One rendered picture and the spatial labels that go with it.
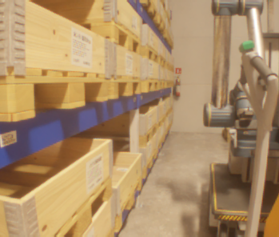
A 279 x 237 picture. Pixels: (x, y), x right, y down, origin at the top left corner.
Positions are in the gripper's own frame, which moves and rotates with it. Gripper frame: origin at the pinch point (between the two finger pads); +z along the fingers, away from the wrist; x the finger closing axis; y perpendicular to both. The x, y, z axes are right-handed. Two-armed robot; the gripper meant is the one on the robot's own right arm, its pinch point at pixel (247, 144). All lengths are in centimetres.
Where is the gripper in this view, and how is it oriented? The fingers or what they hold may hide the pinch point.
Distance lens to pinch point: 145.1
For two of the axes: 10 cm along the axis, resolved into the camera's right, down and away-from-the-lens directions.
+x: -9.7, 0.1, 2.5
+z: -0.7, 9.6, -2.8
